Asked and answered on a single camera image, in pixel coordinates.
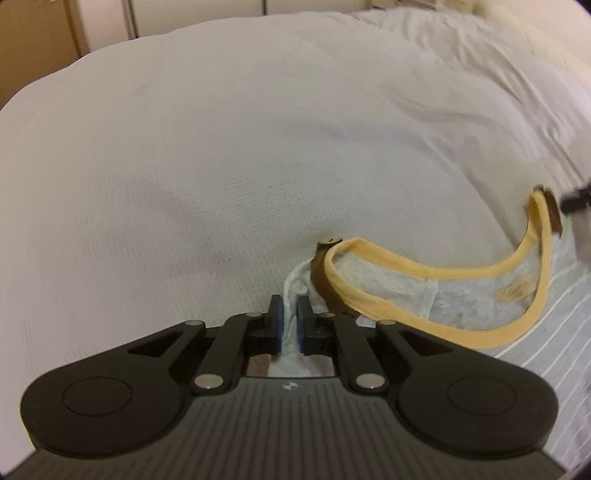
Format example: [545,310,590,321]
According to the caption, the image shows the striped grey t-shirt yellow collar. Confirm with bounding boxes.
[267,185,591,478]

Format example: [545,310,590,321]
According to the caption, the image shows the wooden door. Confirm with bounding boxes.
[1,0,88,104]

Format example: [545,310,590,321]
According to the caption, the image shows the white wardrobe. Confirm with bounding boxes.
[72,0,370,51]

